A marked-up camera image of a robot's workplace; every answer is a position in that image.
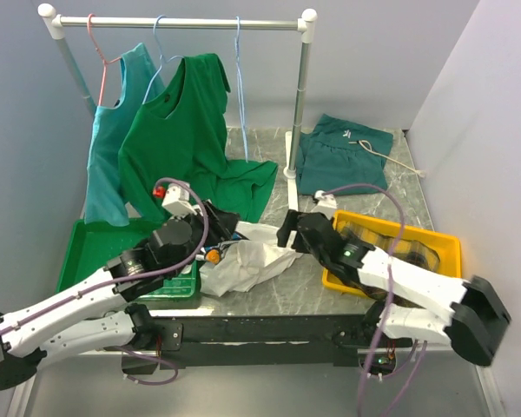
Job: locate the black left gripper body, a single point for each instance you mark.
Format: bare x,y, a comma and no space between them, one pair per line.
218,230

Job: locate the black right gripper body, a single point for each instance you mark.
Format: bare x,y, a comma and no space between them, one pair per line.
300,245

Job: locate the white t-shirt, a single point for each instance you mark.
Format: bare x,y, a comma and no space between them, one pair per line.
248,262

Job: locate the green t-shirt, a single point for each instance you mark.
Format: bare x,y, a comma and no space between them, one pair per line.
181,133

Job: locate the blue hanger holding green shirt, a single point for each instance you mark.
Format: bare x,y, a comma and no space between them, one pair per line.
162,59

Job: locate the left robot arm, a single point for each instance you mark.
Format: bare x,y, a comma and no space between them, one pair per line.
102,311

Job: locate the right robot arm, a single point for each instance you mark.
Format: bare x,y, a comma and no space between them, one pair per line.
412,301

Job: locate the light blue t-shirt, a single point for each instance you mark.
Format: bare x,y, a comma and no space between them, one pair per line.
104,201

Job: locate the dark green shorts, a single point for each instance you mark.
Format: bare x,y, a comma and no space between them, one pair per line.
339,152

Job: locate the green plastic tray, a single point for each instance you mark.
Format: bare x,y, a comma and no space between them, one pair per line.
92,245

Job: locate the yellow plaid cloth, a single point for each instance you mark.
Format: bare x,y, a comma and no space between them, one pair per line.
411,251

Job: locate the yellow plastic tray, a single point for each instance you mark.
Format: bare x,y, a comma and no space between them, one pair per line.
448,247

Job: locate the white metal clothes rack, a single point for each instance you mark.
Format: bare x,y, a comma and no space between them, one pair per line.
56,25

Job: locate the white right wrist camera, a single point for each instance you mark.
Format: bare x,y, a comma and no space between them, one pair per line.
325,204

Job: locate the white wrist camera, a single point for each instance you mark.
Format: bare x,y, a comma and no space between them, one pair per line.
325,204
175,199

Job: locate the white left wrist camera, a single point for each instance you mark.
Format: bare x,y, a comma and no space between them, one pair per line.
175,199

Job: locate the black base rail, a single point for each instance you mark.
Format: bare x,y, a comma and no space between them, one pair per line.
200,341

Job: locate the pink wire hanger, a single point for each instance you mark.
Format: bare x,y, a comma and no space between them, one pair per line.
105,62

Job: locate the blue wire hanger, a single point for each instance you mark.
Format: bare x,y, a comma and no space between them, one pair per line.
239,88

